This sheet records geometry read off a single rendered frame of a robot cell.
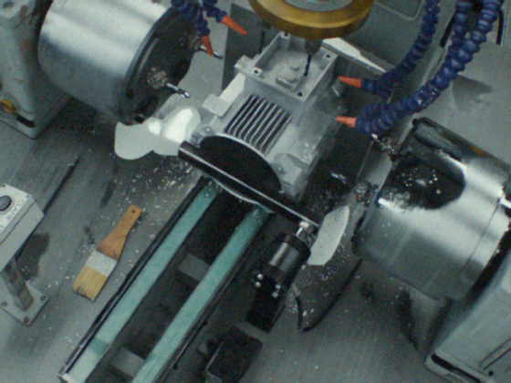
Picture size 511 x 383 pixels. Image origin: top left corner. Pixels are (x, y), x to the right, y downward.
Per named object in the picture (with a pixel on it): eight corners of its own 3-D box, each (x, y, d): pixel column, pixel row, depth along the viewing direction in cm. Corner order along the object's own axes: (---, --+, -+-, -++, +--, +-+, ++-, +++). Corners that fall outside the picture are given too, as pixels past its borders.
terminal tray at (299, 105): (276, 54, 125) (281, 26, 119) (331, 83, 123) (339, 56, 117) (239, 99, 119) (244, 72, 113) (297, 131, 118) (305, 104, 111)
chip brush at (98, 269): (126, 202, 139) (125, 200, 139) (149, 213, 139) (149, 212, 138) (69, 290, 130) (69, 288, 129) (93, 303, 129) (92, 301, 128)
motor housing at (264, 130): (245, 96, 139) (256, 29, 123) (337, 145, 136) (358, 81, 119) (186, 173, 130) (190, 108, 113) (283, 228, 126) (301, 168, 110)
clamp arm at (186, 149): (323, 223, 118) (185, 146, 123) (327, 214, 116) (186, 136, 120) (313, 240, 117) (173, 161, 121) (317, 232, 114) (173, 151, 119)
